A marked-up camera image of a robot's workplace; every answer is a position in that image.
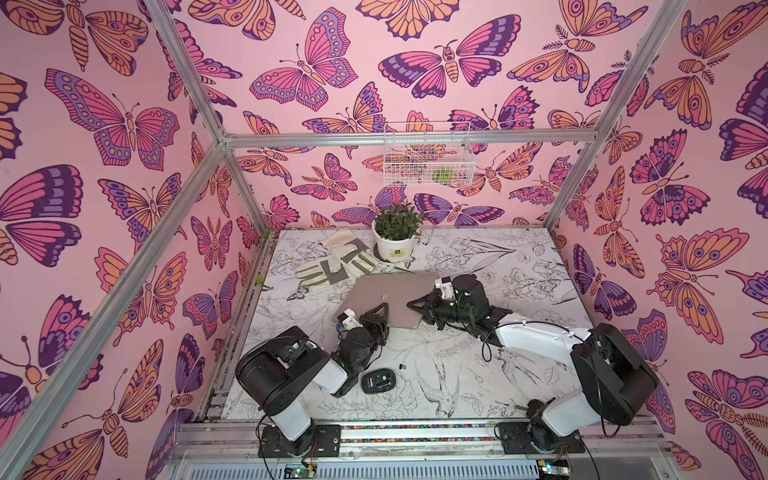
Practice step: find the black wireless mouse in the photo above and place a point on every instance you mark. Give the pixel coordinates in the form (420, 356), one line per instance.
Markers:
(378, 381)

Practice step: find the green ball in basket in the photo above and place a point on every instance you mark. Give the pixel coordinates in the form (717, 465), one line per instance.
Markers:
(444, 177)

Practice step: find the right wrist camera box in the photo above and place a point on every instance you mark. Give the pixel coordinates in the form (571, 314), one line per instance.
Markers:
(445, 288)

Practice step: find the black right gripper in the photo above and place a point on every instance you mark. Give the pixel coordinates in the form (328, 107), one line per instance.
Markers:
(431, 303)

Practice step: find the white grey work glove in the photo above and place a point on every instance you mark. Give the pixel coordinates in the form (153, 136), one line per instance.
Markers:
(354, 255)

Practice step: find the silver laptop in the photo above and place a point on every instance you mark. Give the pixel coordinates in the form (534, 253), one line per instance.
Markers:
(396, 290)

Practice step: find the aluminium frame struts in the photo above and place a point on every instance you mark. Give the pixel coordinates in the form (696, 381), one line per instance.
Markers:
(48, 180)

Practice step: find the green plant in white pot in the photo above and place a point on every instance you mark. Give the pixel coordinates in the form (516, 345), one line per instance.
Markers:
(396, 230)

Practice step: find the white green striped work glove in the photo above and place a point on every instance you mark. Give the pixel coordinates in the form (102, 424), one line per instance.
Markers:
(321, 273)

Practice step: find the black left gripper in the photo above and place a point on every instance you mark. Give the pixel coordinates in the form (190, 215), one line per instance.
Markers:
(381, 330)

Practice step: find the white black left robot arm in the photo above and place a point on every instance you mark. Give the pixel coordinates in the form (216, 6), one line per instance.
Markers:
(277, 372)

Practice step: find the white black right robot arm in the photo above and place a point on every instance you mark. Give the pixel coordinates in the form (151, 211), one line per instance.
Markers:
(614, 382)

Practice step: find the white wire wall basket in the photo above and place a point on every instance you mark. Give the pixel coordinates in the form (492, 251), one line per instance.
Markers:
(412, 156)

